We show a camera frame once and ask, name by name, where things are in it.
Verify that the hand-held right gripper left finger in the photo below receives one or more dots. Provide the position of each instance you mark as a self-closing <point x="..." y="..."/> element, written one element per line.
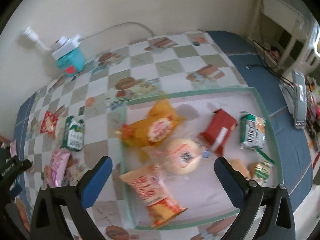
<point x="98" y="180"/>

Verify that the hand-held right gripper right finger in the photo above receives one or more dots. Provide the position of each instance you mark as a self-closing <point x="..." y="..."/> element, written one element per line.
<point x="228" y="180"/>

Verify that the white tray with green rim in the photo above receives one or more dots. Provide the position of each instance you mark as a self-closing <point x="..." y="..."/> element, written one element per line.
<point x="205" y="200"/>

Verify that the clear green-edged biscuit packet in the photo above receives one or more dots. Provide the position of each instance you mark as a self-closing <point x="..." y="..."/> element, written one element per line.
<point x="262" y="171"/>

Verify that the large red snack packet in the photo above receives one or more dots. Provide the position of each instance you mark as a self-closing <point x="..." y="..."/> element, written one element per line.
<point x="220" y="130"/>

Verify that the round bread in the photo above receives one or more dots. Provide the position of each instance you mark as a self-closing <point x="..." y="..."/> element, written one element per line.
<point x="182" y="155"/>

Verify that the orange beige snack packet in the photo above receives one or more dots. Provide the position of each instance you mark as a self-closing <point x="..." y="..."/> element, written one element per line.
<point x="150" y="192"/>

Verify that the yellow snack packet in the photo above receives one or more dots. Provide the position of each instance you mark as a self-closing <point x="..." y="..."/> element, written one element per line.
<point x="150" y="127"/>

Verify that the small pink wrapper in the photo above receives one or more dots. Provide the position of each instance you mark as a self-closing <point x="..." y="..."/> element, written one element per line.
<point x="13" y="148"/>

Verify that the pink snack packet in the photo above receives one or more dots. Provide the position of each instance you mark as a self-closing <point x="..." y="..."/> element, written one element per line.
<point x="58" y="165"/>

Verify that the green white barcode snack packet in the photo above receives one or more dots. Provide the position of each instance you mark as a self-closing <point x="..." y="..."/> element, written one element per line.
<point x="252" y="132"/>

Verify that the small red snack packet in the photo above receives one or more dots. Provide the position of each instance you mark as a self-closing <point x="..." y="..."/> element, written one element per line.
<point x="49" y="123"/>

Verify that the beige bread packet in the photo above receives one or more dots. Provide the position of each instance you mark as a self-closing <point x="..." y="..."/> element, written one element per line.
<point x="60" y="130"/>

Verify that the grey flat device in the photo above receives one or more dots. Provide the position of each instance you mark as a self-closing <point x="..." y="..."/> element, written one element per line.
<point x="300" y="100"/>

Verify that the teal box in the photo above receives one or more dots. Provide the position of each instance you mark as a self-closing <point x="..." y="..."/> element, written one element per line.
<point x="72" y="63"/>

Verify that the white power strip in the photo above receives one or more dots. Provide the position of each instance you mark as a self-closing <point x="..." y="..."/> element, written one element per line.
<point x="65" y="47"/>

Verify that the checked printed tablecloth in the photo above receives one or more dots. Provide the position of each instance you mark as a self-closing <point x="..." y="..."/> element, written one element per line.
<point x="162" y="60"/>

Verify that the white wall plug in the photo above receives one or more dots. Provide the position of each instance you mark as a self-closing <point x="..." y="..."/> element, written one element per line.
<point x="31" y="33"/>

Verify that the white furniture frame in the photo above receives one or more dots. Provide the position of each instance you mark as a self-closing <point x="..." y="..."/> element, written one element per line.
<point x="287" y="12"/>

